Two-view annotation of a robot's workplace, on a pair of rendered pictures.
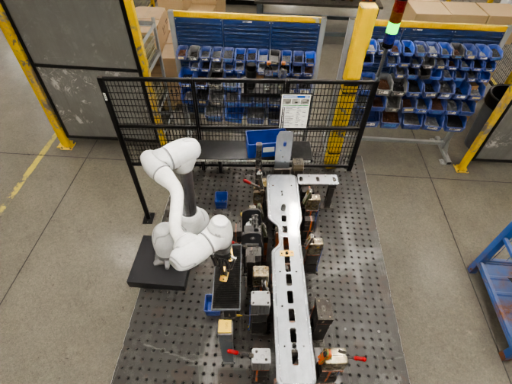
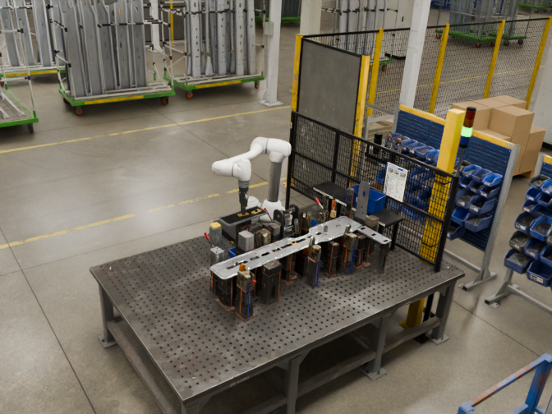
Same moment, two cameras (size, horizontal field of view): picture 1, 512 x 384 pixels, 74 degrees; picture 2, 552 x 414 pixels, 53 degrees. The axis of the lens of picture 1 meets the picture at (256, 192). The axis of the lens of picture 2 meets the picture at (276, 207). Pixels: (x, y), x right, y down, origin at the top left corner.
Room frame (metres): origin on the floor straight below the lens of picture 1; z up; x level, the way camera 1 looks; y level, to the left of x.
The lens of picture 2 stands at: (-1.31, -2.92, 3.13)
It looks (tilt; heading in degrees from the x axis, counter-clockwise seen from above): 27 degrees down; 51
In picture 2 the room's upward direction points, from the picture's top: 3 degrees clockwise
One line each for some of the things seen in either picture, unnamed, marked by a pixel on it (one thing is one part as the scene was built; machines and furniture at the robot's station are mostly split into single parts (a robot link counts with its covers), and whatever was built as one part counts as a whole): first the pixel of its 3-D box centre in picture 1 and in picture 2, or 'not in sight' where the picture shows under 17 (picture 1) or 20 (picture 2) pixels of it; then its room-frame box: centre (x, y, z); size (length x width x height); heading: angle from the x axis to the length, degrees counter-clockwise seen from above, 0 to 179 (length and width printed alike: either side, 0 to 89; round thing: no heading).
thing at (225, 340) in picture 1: (226, 344); (214, 252); (0.60, 0.13, 0.92); 0.08 x 0.08 x 0.44; 2
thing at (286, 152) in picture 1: (283, 150); (362, 200); (1.83, -0.18, 1.17); 0.12 x 0.01 x 0.34; 92
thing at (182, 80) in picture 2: not in sight; (213, 47); (4.89, 7.03, 0.88); 1.91 x 1.01 x 1.76; 0
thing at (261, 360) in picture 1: (260, 366); (216, 271); (0.50, -0.05, 0.88); 0.11 x 0.10 x 0.36; 92
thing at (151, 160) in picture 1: (155, 163); (259, 144); (1.28, 0.52, 1.53); 0.18 x 0.14 x 0.13; 43
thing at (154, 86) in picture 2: not in sight; (114, 57); (2.69, 6.92, 0.88); 1.91 x 1.00 x 1.76; 175
